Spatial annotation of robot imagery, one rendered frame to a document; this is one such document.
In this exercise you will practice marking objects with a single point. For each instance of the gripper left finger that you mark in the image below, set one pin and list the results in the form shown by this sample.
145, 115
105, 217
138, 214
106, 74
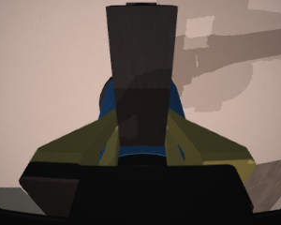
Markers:
84, 145

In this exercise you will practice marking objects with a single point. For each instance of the black round disk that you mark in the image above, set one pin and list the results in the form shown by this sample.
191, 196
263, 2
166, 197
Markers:
102, 94

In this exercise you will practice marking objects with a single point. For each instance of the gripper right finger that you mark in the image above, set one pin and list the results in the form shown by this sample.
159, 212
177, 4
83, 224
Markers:
202, 146

